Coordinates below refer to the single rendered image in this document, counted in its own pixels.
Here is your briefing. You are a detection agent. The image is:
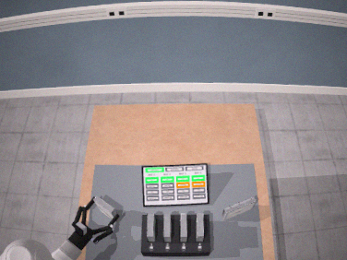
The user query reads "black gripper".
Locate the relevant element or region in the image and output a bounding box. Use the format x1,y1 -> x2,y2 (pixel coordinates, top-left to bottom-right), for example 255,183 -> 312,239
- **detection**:
68,197 -> 120,251

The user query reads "black-framed status screen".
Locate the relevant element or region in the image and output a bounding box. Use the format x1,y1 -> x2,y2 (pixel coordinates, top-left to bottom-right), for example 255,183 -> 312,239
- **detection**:
141,163 -> 209,207

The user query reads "white hard drive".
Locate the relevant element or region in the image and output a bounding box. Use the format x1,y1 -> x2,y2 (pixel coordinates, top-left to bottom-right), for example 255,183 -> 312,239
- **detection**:
163,214 -> 171,242
93,195 -> 121,223
221,196 -> 257,220
196,213 -> 204,242
180,214 -> 187,242
147,214 -> 156,242

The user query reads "black drive dock housing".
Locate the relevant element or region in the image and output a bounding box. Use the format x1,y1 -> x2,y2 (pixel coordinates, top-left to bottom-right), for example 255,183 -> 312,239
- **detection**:
141,215 -> 210,256

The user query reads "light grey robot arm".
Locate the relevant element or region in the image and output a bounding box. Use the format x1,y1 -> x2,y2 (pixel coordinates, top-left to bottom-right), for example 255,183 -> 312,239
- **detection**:
0,222 -> 87,260

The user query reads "grey flat mat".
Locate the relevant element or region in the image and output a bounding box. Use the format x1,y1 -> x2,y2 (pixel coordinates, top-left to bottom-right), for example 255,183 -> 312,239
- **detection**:
85,163 -> 263,260

